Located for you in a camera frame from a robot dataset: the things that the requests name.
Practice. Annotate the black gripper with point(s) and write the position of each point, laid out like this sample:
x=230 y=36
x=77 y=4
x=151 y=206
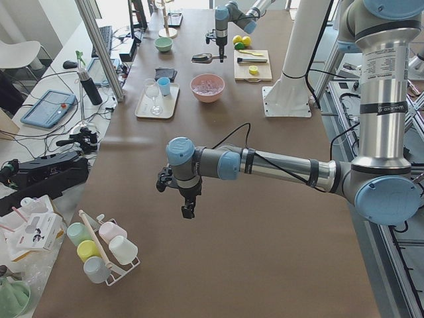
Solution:
x=189 y=193
x=220 y=40

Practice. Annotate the steel ice scoop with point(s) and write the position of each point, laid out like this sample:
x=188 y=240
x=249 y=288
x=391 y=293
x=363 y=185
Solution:
x=204 y=58

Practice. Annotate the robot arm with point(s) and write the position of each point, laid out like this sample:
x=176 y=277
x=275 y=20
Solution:
x=377 y=182
x=230 y=13

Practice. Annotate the clear ice cubes pile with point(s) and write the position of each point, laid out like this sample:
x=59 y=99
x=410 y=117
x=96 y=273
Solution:
x=207 y=87

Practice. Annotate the wooden cup stand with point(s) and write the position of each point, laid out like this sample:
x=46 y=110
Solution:
x=166 y=31

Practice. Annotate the light blue cup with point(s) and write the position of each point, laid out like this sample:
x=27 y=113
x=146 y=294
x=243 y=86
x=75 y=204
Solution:
x=164 y=85

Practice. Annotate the white cup on rack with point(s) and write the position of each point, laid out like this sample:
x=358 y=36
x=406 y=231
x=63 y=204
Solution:
x=123 y=250

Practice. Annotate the pink cup on rack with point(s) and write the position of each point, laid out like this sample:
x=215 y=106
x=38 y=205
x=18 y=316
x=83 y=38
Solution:
x=109 y=230

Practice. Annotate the yellow cup on rack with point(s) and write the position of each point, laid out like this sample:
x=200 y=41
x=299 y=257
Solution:
x=86 y=249

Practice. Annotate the grey-blue cup on rack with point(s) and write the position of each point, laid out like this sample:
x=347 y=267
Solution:
x=96 y=270

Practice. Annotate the green cup on rack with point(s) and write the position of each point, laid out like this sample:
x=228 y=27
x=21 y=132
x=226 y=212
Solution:
x=77 y=233

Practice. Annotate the yellow plastic knife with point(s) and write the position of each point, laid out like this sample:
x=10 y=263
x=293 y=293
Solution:
x=250 y=53

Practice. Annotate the steel muddler black tip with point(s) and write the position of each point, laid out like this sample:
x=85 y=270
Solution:
x=251 y=60

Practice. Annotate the upper yellow lemon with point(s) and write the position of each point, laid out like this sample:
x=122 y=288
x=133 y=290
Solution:
x=237 y=39

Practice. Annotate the bamboo cutting board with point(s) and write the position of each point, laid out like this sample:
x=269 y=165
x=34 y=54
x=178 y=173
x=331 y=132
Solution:
x=252 y=65

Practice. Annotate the half lemon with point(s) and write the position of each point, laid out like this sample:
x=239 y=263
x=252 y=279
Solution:
x=253 y=69

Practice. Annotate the pink bowl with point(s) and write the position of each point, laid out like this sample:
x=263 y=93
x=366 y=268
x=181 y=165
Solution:
x=207 y=98

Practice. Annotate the grey folded cloth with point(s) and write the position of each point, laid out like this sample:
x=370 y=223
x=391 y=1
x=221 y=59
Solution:
x=169 y=73

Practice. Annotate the green bowl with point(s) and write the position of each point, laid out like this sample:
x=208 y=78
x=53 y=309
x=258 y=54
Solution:
x=163 y=44

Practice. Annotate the clear wine glass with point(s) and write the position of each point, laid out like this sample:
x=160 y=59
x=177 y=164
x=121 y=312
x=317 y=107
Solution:
x=152 y=92

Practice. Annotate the cream serving tray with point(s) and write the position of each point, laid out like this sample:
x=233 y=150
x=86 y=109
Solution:
x=168 y=104

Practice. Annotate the wooden dowel stick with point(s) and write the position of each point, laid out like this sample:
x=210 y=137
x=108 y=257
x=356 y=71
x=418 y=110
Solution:
x=94 y=238

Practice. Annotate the black keyboard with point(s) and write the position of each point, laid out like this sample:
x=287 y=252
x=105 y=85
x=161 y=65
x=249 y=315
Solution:
x=106 y=33

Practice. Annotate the black water bottle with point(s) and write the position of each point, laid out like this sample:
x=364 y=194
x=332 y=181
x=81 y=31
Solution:
x=89 y=86

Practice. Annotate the black equipment case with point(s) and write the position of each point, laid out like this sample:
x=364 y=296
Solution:
x=46 y=175

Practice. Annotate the white product box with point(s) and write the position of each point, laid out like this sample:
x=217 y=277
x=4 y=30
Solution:
x=40 y=232

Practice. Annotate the blue teach pendant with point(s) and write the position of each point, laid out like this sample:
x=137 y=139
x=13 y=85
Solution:
x=49 y=109

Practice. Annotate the white chair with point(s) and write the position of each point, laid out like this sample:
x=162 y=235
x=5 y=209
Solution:
x=20 y=55

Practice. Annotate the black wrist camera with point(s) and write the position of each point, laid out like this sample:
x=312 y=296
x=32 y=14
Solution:
x=165 y=179
x=210 y=37

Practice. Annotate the black frame object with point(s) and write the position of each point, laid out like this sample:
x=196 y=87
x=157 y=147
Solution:
x=174 y=20

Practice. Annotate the white wire rack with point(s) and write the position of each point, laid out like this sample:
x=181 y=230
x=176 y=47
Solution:
x=108 y=255

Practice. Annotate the aluminium frame post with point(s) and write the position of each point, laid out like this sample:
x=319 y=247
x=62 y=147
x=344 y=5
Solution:
x=89 y=20

